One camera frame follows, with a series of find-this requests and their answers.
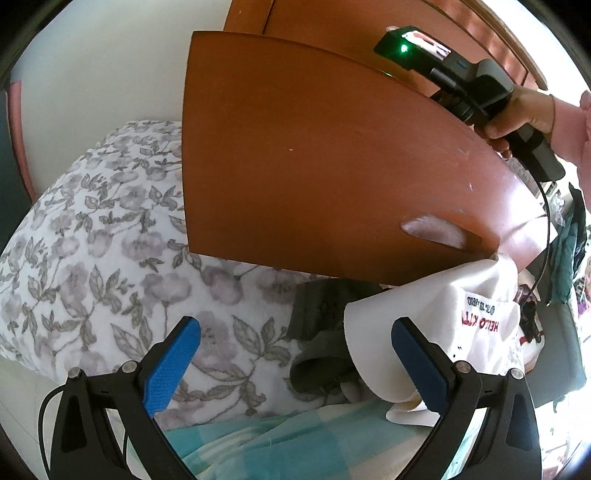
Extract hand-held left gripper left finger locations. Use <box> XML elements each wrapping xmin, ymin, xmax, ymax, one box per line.
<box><xmin>47</xmin><ymin>315</ymin><xmax>202</xmax><ymax>480</ymax></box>

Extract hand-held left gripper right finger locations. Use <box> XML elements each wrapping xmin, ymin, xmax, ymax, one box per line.
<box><xmin>390</xmin><ymin>316</ymin><xmax>544</xmax><ymax>480</ymax></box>

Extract thick white cloth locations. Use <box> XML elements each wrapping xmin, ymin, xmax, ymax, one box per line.
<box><xmin>344</xmin><ymin>251</ymin><xmax>525</xmax><ymax>425</ymax></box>

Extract grey cotton underwear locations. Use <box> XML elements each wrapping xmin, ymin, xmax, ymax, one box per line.
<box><xmin>286</xmin><ymin>281</ymin><xmax>384</xmax><ymax>407</ymax></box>

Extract person's right forearm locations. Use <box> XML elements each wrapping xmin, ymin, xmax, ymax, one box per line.
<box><xmin>549</xmin><ymin>90</ymin><xmax>591</xmax><ymax>164</ymax></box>

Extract person's right hand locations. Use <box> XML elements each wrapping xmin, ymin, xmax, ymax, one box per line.
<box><xmin>475</xmin><ymin>85</ymin><xmax>555</xmax><ymax>160</ymax></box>

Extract black and red item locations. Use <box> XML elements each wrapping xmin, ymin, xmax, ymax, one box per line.
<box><xmin>519</xmin><ymin>286</ymin><xmax>543</xmax><ymax>344</ymax></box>

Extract light blue checked blanket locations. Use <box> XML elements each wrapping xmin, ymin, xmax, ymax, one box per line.
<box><xmin>124</xmin><ymin>399</ymin><xmax>462</xmax><ymax>480</ymax></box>

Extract floral blanket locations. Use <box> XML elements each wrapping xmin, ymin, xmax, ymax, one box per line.
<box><xmin>0</xmin><ymin>121</ymin><xmax>527</xmax><ymax>421</ymax></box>

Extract dark grey board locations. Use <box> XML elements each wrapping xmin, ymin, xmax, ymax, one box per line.
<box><xmin>529</xmin><ymin>277</ymin><xmax>585</xmax><ymax>404</ymax></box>

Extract teal clothing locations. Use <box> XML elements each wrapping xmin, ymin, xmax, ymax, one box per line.
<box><xmin>551</xmin><ymin>185</ymin><xmax>589</xmax><ymax>305</ymax></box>

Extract pink wooden board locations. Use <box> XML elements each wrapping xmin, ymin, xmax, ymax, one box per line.
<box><xmin>7</xmin><ymin>78</ymin><xmax>38</xmax><ymax>201</ymax></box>

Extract black cable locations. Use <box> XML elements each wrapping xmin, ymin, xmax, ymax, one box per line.
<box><xmin>41</xmin><ymin>385</ymin><xmax>68</xmax><ymax>476</ymax></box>
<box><xmin>519</xmin><ymin>175</ymin><xmax>555</xmax><ymax>308</ymax></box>

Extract wooden nightstand frame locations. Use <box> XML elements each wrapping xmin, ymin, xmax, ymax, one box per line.
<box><xmin>224</xmin><ymin>0</ymin><xmax>550</xmax><ymax>92</ymax></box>

